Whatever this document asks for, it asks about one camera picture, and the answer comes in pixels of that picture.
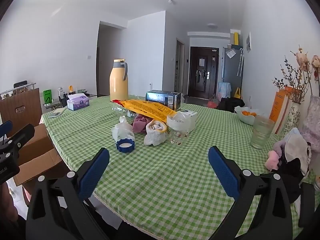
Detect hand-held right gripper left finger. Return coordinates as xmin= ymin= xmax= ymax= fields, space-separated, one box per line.
xmin=25 ymin=147 xmax=110 ymax=240

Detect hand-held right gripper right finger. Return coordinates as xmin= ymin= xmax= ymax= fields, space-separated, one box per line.
xmin=208 ymin=146 xmax=293 ymax=240

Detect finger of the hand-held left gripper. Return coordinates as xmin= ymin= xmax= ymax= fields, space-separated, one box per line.
xmin=0 ymin=124 xmax=35 ymax=155
xmin=0 ymin=120 xmax=13 ymax=138

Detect cardboard box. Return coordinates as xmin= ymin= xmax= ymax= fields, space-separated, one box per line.
xmin=12 ymin=124 xmax=70 ymax=188

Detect clear plastic container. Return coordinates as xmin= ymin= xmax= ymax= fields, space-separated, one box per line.
xmin=166 ymin=109 xmax=198 ymax=133

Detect yellow snack bag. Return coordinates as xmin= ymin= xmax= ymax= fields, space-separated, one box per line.
xmin=112 ymin=99 xmax=178 ymax=122

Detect dark blue carton box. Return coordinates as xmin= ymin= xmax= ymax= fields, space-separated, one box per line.
xmin=145 ymin=90 xmax=184 ymax=111

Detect brown cabinet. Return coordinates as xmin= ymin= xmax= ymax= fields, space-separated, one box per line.
xmin=0 ymin=87 xmax=43 ymax=138

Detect row of small figurines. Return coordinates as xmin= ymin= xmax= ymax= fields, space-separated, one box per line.
xmin=0 ymin=86 xmax=34 ymax=97

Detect folding side table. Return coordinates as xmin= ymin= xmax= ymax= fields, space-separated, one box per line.
xmin=42 ymin=92 xmax=98 ymax=112

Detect translucent plastic bag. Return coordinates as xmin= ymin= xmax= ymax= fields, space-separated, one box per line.
xmin=112 ymin=116 xmax=135 ymax=143

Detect pink plush toy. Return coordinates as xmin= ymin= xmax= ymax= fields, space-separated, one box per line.
xmin=265 ymin=150 xmax=282 ymax=170

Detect glass cup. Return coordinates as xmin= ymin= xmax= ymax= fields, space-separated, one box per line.
xmin=250 ymin=115 xmax=275 ymax=150

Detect white bowl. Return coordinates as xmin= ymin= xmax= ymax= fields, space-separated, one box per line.
xmin=234 ymin=106 xmax=262 ymax=126

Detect pink cloth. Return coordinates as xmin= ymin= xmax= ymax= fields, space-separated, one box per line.
xmin=132 ymin=116 xmax=153 ymax=133

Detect white knitted sock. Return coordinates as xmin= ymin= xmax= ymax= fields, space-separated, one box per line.
xmin=143 ymin=119 xmax=167 ymax=147

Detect purple tissue box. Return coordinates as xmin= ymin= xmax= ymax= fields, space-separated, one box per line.
xmin=66 ymin=93 xmax=90 ymax=111

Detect black cloth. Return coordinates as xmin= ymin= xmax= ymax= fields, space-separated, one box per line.
xmin=277 ymin=155 xmax=308 ymax=203

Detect black bag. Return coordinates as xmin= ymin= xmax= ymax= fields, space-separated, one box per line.
xmin=220 ymin=97 xmax=245 ymax=112

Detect white cloth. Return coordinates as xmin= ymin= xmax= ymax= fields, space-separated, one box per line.
xmin=280 ymin=127 xmax=312 ymax=175

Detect blue patterned bag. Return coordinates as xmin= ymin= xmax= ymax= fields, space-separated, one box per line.
xmin=217 ymin=82 xmax=232 ymax=99

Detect orange book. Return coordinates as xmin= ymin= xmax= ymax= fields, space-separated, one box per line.
xmin=269 ymin=86 xmax=300 ymax=134

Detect floral vase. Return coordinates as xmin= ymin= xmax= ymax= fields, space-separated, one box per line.
xmin=282 ymin=101 xmax=300 ymax=137

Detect yellow thermos jug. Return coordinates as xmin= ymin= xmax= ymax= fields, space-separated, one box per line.
xmin=109 ymin=59 xmax=129 ymax=103

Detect dark entrance door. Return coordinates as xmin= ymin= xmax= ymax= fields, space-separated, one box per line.
xmin=187 ymin=46 xmax=220 ymax=98

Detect grey fridge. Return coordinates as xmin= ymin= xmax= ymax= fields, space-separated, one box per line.
xmin=221 ymin=44 xmax=243 ymax=98

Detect pink wrapped vase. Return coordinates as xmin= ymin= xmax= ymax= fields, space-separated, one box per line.
xmin=301 ymin=95 xmax=320 ymax=153

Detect white umbrella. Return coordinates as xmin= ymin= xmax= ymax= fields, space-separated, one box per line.
xmin=237 ymin=48 xmax=244 ymax=77

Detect interior wooden door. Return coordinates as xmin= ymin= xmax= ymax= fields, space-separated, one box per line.
xmin=175 ymin=39 xmax=185 ymax=93

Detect dried flower branches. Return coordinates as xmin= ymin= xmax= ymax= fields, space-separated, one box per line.
xmin=272 ymin=45 xmax=320 ymax=104

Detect blue ring lid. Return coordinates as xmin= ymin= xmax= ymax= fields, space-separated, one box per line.
xmin=116 ymin=139 xmax=135 ymax=152

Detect metal rail rack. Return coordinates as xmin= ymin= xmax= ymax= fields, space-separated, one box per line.
xmin=0 ymin=82 xmax=37 ymax=98

